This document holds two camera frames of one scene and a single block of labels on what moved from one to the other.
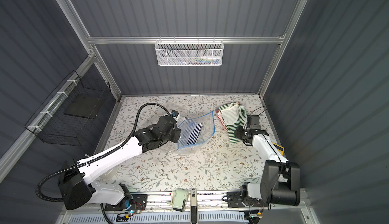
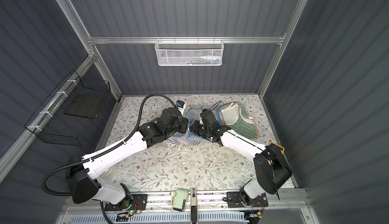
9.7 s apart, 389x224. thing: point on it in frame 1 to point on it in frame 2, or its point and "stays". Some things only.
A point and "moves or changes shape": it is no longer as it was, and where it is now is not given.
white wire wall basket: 189,52 stays
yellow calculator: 279,148 stays
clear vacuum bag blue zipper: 196,129 moves or changes shape
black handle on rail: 193,206 stays
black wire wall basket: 69,114 stays
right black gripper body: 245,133 to 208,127
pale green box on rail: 178,197 stays
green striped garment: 233,115 stays
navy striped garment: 189,129 moves or changes shape
